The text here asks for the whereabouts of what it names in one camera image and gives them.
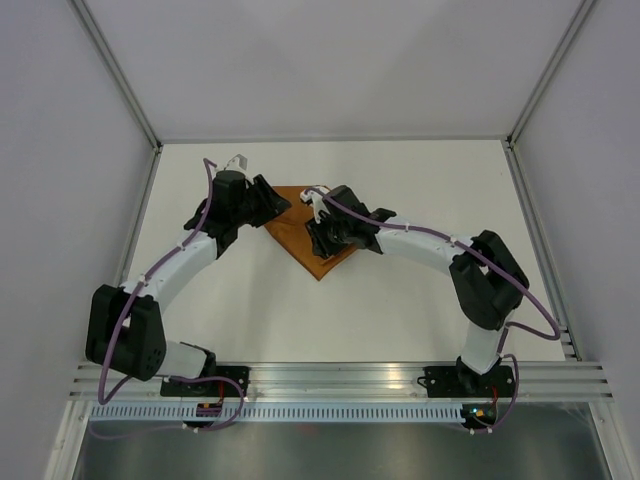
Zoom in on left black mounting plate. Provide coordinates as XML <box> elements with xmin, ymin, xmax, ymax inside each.
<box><xmin>160</xmin><ymin>365</ymin><xmax>251</xmax><ymax>399</ymax></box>

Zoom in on black mounting plate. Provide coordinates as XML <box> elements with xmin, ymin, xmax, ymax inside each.
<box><xmin>160</xmin><ymin>365</ymin><xmax>251</xmax><ymax>399</ymax></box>
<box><xmin>416</xmin><ymin>365</ymin><xmax>516</xmax><ymax>399</ymax></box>

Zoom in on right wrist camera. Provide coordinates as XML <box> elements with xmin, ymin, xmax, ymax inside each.
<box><xmin>299</xmin><ymin>185</ymin><xmax>329</xmax><ymax>224</ymax></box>

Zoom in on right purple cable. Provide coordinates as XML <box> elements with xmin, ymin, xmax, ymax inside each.
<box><xmin>304</xmin><ymin>187</ymin><xmax>561</xmax><ymax>436</ymax></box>

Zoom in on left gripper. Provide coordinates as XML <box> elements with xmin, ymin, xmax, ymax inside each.
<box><xmin>233</xmin><ymin>175</ymin><xmax>292</xmax><ymax>229</ymax></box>

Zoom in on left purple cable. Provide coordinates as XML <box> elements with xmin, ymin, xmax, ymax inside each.
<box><xmin>89</xmin><ymin>157</ymin><xmax>246</xmax><ymax>441</ymax></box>

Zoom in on slotted cable duct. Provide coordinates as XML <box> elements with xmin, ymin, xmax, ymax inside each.
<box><xmin>90</xmin><ymin>401</ymin><xmax>464</xmax><ymax>423</ymax></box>

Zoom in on left aluminium frame post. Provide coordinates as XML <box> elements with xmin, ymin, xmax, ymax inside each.
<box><xmin>67</xmin><ymin>0</ymin><xmax>162</xmax><ymax>152</ymax></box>

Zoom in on aluminium frame post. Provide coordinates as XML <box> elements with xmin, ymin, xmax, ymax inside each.
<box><xmin>67</xmin><ymin>0</ymin><xmax>162</xmax><ymax>152</ymax></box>
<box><xmin>503</xmin><ymin>0</ymin><xmax>599</xmax><ymax>149</ymax></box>

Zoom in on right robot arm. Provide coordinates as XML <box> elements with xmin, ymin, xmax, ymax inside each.
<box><xmin>300</xmin><ymin>185</ymin><xmax>530</xmax><ymax>397</ymax></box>

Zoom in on purple cable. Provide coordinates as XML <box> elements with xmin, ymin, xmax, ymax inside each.
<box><xmin>304</xmin><ymin>187</ymin><xmax>561</xmax><ymax>436</ymax></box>
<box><xmin>89</xmin><ymin>157</ymin><xmax>246</xmax><ymax>441</ymax></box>

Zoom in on right aluminium frame post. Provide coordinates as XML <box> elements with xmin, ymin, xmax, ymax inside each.
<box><xmin>503</xmin><ymin>0</ymin><xmax>599</xmax><ymax>149</ymax></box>

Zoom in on brown cloth napkin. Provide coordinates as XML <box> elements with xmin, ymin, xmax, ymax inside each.
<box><xmin>264</xmin><ymin>186</ymin><xmax>356</xmax><ymax>281</ymax></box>

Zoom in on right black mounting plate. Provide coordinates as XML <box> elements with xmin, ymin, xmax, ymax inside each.
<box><xmin>416</xmin><ymin>365</ymin><xmax>516</xmax><ymax>399</ymax></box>

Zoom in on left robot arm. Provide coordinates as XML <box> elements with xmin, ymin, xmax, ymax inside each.
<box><xmin>85</xmin><ymin>170</ymin><xmax>291</xmax><ymax>404</ymax></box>

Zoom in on aluminium front rail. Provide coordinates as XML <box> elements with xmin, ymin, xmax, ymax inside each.
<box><xmin>69</xmin><ymin>362</ymin><xmax>614</xmax><ymax>401</ymax></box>

